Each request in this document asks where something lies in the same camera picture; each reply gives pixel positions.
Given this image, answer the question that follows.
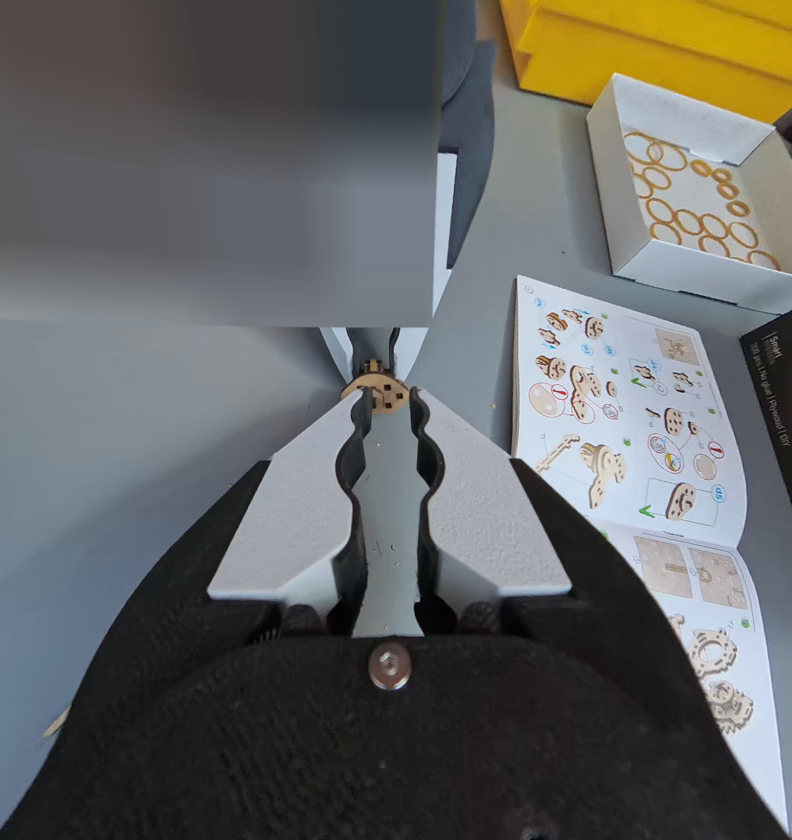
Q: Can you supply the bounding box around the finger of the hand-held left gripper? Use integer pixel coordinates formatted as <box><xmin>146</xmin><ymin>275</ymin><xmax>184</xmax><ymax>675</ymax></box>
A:
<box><xmin>383</xmin><ymin>152</ymin><xmax>460</xmax><ymax>395</ymax></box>
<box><xmin>318</xmin><ymin>325</ymin><xmax>364</xmax><ymax>389</ymax></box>

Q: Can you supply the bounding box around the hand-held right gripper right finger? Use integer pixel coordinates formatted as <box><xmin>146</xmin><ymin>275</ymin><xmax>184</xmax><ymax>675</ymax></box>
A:
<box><xmin>406</xmin><ymin>385</ymin><xmax>574</xmax><ymax>639</ymax></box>

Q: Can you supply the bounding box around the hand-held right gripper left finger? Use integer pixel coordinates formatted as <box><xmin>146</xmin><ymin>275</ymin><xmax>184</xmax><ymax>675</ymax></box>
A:
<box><xmin>206</xmin><ymin>385</ymin><xmax>377</xmax><ymax>639</ymax></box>

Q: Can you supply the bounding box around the small wooden puzzle part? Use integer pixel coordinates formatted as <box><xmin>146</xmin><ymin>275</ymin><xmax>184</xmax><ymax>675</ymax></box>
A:
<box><xmin>340</xmin><ymin>357</ymin><xmax>411</xmax><ymax>415</ymax></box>

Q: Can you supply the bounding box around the illustrated instruction booklet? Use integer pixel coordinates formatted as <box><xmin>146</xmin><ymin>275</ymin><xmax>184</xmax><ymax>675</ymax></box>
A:
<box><xmin>510</xmin><ymin>275</ymin><xmax>792</xmax><ymax>840</ymax></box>

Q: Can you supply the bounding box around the yellow plastic bin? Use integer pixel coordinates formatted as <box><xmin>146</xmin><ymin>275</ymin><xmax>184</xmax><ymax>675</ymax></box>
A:
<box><xmin>518</xmin><ymin>5</ymin><xmax>792</xmax><ymax>126</ymax></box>
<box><xmin>498</xmin><ymin>0</ymin><xmax>792</xmax><ymax>46</ymax></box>

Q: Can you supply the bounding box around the white cardboard box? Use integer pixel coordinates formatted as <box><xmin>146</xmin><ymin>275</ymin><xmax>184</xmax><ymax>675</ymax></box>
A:
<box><xmin>586</xmin><ymin>71</ymin><xmax>792</xmax><ymax>310</ymax></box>

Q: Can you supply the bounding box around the pile of wooden rings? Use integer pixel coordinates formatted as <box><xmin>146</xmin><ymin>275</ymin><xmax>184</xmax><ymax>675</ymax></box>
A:
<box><xmin>622</xmin><ymin>130</ymin><xmax>783</xmax><ymax>271</ymax></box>

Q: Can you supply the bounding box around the black printed box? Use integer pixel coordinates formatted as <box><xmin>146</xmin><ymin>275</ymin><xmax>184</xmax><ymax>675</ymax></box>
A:
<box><xmin>738</xmin><ymin>299</ymin><xmax>792</xmax><ymax>581</ymax></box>

